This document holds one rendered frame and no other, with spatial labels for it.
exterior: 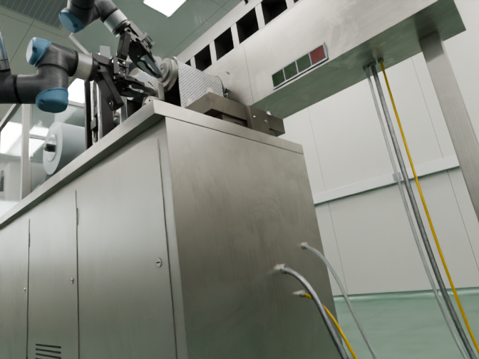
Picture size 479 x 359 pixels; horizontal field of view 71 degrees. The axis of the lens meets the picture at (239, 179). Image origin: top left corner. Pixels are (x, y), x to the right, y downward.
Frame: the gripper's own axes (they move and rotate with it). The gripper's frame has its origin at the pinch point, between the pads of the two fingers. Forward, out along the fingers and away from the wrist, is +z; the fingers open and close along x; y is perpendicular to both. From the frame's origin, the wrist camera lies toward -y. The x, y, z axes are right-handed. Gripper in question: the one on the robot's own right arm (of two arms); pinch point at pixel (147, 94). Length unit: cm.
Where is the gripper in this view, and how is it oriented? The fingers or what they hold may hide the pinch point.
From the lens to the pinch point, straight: 120.6
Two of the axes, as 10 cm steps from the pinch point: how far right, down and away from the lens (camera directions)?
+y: -1.4, -9.6, 2.6
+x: -7.2, 2.8, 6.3
